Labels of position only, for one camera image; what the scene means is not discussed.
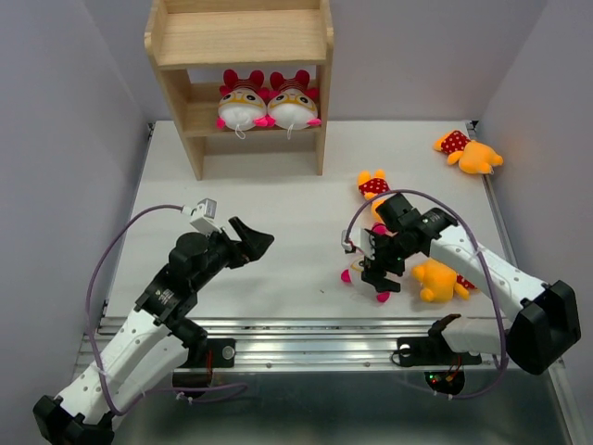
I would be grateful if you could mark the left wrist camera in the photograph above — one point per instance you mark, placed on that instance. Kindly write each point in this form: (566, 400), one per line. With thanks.
(202, 216)

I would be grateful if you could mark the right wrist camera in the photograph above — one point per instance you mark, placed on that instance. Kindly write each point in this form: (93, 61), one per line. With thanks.
(358, 239)

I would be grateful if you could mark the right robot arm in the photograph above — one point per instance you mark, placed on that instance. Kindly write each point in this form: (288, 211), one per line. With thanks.
(535, 322)

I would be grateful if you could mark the orange plush toy face down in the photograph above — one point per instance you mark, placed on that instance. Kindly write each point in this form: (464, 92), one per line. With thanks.
(439, 283)

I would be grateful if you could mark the far orange plush toy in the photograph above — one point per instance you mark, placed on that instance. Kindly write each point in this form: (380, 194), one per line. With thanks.
(470, 156)

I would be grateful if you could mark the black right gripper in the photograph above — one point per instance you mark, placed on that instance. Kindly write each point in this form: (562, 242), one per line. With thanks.
(376, 265)

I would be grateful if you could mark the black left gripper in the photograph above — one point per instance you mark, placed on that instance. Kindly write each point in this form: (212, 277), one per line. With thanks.
(252, 247)

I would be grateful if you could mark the orange plush toy polka-dot dress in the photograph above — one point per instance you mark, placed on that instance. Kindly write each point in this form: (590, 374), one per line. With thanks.
(370, 185)

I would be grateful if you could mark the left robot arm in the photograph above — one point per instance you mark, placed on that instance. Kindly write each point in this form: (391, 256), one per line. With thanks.
(156, 337)

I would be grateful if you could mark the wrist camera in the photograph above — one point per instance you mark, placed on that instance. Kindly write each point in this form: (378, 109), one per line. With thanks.
(358, 239)
(202, 216)

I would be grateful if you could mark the wooden shelf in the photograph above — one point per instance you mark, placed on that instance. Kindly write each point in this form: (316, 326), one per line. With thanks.
(229, 67)

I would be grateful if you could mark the aluminium rail base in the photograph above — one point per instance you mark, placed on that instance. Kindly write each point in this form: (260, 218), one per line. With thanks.
(290, 311)

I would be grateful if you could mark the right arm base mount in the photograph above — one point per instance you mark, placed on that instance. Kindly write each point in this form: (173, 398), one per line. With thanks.
(445, 374)

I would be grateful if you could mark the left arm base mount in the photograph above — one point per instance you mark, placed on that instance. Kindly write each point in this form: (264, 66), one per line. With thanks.
(198, 370)

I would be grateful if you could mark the white pink striped plush toy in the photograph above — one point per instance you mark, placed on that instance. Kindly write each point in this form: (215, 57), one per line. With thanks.
(243, 103)

